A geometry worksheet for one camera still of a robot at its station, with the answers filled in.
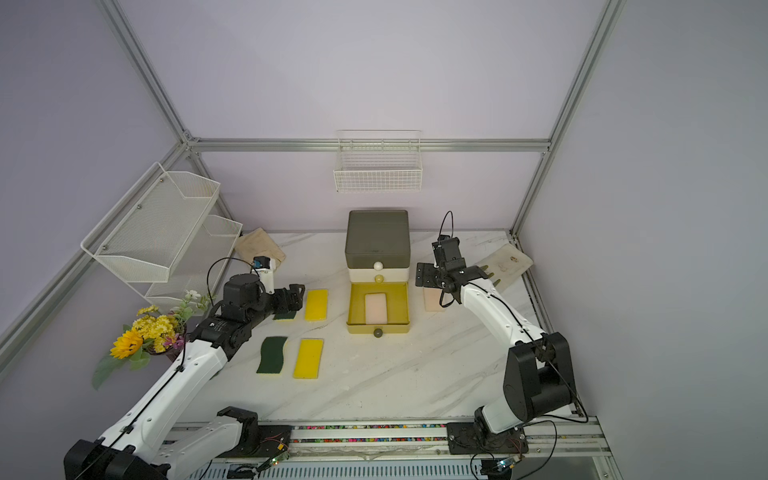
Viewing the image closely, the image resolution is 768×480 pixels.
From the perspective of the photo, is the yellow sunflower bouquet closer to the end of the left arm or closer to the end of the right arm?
the end of the left arm

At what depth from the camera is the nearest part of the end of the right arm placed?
0.62 m

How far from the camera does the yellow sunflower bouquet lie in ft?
2.10
